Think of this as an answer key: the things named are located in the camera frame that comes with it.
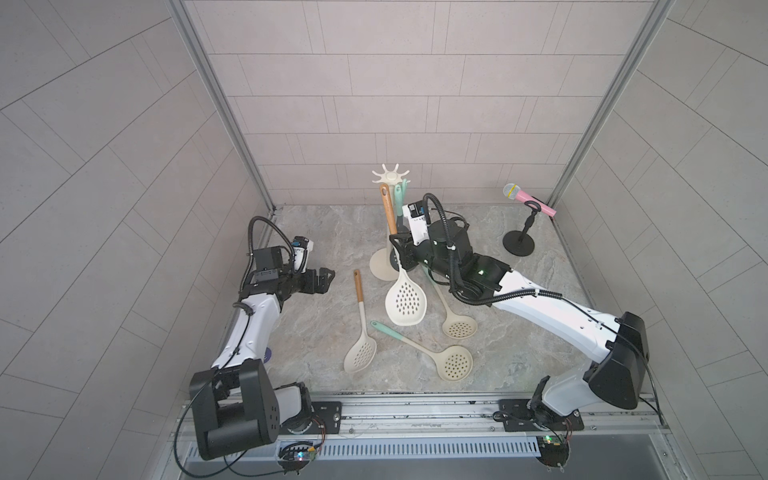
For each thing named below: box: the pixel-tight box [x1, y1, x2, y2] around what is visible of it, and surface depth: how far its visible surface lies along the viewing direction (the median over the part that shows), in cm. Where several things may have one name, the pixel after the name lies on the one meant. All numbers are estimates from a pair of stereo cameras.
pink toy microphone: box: [502, 182, 557, 217], surface depth 95 cm
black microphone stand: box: [502, 200, 541, 257], surface depth 107 cm
